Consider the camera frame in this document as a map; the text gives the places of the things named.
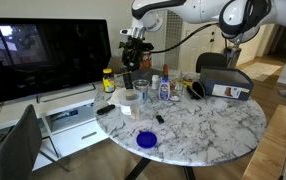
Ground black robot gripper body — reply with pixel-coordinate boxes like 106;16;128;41
126;35;155;56

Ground black and yellow flashlight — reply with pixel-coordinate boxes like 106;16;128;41
120;70;135;90

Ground orange snack can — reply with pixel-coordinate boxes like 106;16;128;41
141;50;153;70

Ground brown paper bag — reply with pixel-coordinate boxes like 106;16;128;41
107;55;127;75

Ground green potted plant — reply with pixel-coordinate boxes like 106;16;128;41
117;39;147;72

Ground clear drinking glass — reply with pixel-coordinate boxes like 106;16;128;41
132;79;150;103

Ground yellow-lid vitamin bottle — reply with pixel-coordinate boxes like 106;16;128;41
102;68;116;94

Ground white pill bottle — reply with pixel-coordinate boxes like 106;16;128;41
151;74;160;91

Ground red-cap hot sauce bottle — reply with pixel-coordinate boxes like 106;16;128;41
161;63;169;80

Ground white vent grille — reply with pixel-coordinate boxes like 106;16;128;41
164;9;187;71

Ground blue-label glue bottle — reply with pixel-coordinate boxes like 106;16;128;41
158;77;171;102

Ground clear plastic measuring container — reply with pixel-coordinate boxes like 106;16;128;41
117;88;143;120

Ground clear glass box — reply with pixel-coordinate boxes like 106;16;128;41
170;70;184;102

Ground black remote control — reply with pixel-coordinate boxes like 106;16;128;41
96;104;117;116

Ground yellow packet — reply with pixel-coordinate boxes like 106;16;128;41
182;76;194;89

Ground small black clip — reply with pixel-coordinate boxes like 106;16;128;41
155;114;165;125

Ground black bowl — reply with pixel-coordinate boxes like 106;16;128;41
186;80;207;101

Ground black round-back chair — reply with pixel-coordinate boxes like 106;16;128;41
195;52;229;74

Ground round blue lid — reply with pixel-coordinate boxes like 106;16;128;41
136;131;158;150

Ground large black flat screen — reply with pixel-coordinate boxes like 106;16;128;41
0;18;112;104

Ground white media cabinet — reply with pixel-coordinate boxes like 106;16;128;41
0;81;110;173

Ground dark blue shoe box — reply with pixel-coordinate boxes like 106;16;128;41
198;65;255;102

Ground grey trash can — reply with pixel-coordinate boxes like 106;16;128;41
222;45;243;70

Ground black table legs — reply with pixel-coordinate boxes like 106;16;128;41
124;157;197;180

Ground beige floor rug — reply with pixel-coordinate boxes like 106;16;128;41
242;61;283;83

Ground grey fabric chair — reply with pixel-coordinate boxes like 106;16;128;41
0;104;71;180

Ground wooden platform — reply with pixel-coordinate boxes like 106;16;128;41
241;104;286;180

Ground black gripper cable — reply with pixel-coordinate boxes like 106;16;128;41
149;21;219;55

